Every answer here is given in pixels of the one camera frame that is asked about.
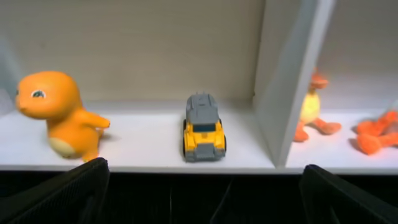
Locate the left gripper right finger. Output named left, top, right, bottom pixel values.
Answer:
left=298, top=164, right=398, bottom=224

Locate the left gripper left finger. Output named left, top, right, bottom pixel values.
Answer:
left=0, top=157, right=111, bottom=224

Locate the white plush duck yellow hat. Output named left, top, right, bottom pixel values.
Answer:
left=350, top=99, right=398, bottom=156

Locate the orange dinosaur toy figure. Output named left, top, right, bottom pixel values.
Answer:
left=14, top=70, right=111, bottom=163

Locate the white shelf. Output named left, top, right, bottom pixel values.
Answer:
left=0, top=0, right=398, bottom=175

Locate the grey and yellow toy truck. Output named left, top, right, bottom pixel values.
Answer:
left=182, top=91, right=228, bottom=163

